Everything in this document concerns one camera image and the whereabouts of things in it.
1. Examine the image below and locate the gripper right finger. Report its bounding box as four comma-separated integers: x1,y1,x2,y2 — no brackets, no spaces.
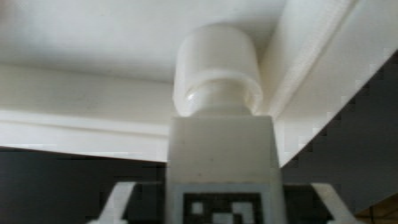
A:
311,183,366,224

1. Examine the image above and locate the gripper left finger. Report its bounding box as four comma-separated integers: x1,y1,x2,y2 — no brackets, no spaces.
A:
87,182,136,224

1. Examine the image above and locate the white square tabletop part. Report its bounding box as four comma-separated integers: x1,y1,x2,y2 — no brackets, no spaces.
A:
0,0,398,161

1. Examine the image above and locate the white leg with marker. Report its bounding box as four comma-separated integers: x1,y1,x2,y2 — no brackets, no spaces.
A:
163,81,289,224

